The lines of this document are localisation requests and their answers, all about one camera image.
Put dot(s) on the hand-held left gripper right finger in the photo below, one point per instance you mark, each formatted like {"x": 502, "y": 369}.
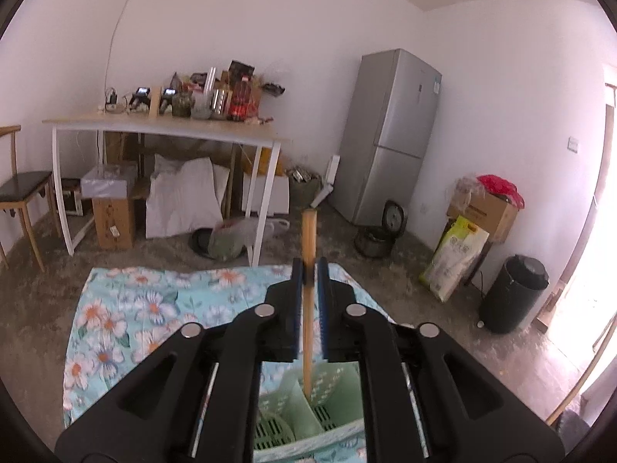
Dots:
{"x": 323, "y": 318}

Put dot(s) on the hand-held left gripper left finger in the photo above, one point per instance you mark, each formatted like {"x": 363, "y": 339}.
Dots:
{"x": 296, "y": 308}

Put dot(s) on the light wooden chopstick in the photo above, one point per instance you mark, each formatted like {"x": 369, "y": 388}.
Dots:
{"x": 308, "y": 251}

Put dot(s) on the green plastic utensil basket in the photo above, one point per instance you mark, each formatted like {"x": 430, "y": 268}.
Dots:
{"x": 337, "y": 395}

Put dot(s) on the black rice cooker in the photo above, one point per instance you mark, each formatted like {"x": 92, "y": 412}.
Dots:
{"x": 373, "y": 243}

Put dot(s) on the clear bag of greens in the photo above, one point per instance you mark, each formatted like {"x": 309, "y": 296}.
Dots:
{"x": 226, "y": 241}

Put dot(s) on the white carton box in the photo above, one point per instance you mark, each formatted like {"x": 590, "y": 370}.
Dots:
{"x": 279, "y": 195}

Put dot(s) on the black pan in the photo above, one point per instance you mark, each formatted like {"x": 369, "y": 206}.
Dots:
{"x": 200, "y": 243}

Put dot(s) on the yellow green rice bag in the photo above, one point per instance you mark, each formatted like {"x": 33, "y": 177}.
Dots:
{"x": 453, "y": 260}

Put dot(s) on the white plastic panel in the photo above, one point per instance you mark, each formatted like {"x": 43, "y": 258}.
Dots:
{"x": 332, "y": 169}

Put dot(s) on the floral blanket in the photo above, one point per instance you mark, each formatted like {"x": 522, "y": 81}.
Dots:
{"x": 144, "y": 308}

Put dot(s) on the white sack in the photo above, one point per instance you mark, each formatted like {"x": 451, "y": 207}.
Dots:
{"x": 183, "y": 197}

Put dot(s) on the black trash bin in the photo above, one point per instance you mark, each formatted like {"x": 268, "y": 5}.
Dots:
{"x": 513, "y": 299}

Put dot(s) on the cardboard box with white band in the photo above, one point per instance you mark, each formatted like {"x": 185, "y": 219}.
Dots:
{"x": 487, "y": 212}

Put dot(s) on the silver refrigerator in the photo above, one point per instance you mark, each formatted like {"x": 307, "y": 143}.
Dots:
{"x": 385, "y": 130}

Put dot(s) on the tall brown cardboard box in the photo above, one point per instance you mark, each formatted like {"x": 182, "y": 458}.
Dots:
{"x": 113, "y": 222}

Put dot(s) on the red label cola bottle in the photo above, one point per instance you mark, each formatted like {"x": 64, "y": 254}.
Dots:
{"x": 239, "y": 106}

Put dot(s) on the red plastic bag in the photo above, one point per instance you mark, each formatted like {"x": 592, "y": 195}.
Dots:
{"x": 496, "y": 185}

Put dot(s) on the metal canister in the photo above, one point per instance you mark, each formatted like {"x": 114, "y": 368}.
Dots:
{"x": 221, "y": 103}

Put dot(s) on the white desk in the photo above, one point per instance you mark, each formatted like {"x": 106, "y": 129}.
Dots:
{"x": 168, "y": 125}

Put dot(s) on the clear plastic box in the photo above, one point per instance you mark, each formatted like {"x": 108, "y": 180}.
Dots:
{"x": 108, "y": 181}

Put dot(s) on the glass jar of pickles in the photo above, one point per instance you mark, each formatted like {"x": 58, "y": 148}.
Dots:
{"x": 183, "y": 105}

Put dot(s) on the black handheld device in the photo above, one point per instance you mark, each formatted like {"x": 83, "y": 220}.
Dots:
{"x": 140, "y": 97}
{"x": 167, "y": 99}

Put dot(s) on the white power strip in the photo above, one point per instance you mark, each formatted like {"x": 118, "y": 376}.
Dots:
{"x": 107, "y": 109}

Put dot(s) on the wooden chair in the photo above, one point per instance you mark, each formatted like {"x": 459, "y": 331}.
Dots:
{"x": 24, "y": 185}

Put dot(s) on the white wall socket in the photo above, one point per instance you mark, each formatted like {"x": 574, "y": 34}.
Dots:
{"x": 573, "y": 145}

